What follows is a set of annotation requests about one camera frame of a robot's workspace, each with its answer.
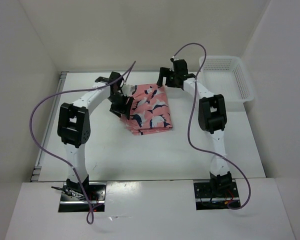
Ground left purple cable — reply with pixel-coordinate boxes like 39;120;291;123
29;59;137;225

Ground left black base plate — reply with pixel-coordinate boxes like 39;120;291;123
59;181;107;205

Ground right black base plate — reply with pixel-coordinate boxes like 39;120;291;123
193;180;240;203

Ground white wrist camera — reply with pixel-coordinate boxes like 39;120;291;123
121;84;136;96
170;56;179;72

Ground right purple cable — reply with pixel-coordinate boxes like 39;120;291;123
170;43;252;209

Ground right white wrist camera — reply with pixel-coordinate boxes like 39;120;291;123
170;56;179;72

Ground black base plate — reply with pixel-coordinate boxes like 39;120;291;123
59;181;107;205
193;180;240;203

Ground white plastic basket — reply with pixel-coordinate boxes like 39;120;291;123
198;55;254;112

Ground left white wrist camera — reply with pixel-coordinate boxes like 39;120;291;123
121;84;136;96

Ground purple cable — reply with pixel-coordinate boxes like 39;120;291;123
29;59;137;225
170;43;252;209

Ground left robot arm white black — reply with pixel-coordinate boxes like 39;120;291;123
57;71;134;200

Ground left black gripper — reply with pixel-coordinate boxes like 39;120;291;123
106;92;134;120

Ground aluminium table edge rail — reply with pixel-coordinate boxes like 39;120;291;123
30;151;68;182

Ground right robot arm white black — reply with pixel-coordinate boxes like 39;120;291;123
157;57;233;197

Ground pink shark print shorts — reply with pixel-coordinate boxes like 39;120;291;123
120;83;173;136

